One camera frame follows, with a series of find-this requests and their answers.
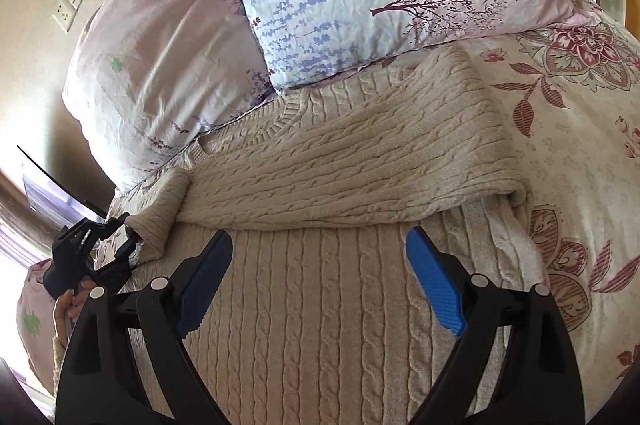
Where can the pink floral pillow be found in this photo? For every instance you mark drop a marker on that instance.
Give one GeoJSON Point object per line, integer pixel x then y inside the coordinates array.
{"type": "Point", "coordinates": [160, 55]}

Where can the dark bedside table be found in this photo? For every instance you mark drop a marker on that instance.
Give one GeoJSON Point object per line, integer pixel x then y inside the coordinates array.
{"type": "Point", "coordinates": [55, 190]}

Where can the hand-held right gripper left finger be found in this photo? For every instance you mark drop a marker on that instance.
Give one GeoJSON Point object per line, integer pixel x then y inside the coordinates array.
{"type": "Point", "coordinates": [206, 282]}

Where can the white wall socket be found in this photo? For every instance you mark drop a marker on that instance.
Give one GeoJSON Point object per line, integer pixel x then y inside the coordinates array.
{"type": "Point", "coordinates": [64, 16]}

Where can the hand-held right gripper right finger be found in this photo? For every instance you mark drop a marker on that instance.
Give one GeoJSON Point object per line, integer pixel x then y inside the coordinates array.
{"type": "Point", "coordinates": [435, 280]}

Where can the person's left hand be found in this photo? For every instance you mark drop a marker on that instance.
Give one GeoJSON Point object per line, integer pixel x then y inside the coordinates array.
{"type": "Point", "coordinates": [67, 307]}

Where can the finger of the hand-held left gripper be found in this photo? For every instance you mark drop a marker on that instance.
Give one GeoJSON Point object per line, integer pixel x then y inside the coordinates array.
{"type": "Point", "coordinates": [107, 225]}
{"type": "Point", "coordinates": [122, 255]}

